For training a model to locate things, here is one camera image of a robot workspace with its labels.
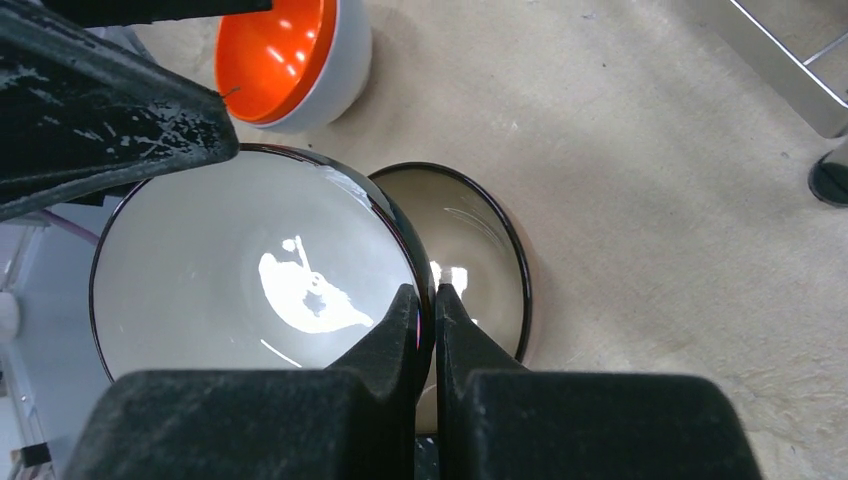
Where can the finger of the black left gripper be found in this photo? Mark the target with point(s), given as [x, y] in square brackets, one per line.
[103, 13]
[80, 114]

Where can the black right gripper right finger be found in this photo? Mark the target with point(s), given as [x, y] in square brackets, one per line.
[499, 420]

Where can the black rimmed white bowl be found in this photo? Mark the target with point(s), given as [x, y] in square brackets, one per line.
[278, 258]

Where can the red orange bowl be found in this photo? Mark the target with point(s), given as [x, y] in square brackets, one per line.
[296, 66]

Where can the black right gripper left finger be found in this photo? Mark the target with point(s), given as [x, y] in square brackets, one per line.
[351, 420]

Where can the tan glossy dark-rimmed bowl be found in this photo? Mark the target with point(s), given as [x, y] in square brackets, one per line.
[472, 243]

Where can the stainless steel dish rack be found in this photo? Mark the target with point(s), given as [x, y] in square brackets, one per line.
[792, 79]

